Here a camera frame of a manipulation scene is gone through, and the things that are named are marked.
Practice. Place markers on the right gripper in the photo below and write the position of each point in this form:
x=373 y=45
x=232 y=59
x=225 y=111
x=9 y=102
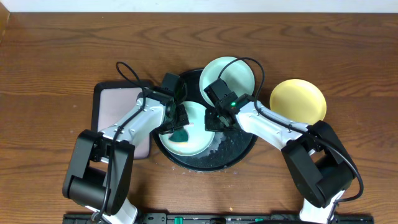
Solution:
x=209 y=125

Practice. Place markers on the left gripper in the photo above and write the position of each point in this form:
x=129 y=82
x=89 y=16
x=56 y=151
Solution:
x=184 y=115

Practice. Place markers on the green yellow sponge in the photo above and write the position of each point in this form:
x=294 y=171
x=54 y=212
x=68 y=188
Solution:
x=179 y=136

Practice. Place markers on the mint plate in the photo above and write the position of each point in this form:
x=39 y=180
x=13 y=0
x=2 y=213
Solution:
x=238 y=76
x=199 y=138

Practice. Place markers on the yellow plate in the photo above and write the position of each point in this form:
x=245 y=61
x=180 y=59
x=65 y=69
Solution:
x=298 y=100

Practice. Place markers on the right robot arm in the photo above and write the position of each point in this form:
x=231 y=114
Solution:
x=320 y=166

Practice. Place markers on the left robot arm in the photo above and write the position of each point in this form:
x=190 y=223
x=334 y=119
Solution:
x=99 y=172

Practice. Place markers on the round black tray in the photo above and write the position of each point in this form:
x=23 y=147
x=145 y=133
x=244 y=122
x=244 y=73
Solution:
x=226 y=149

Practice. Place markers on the black rectangular tray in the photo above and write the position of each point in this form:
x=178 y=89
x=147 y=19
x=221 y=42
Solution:
x=111 y=101

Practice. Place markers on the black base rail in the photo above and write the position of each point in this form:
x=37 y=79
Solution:
x=162 y=218

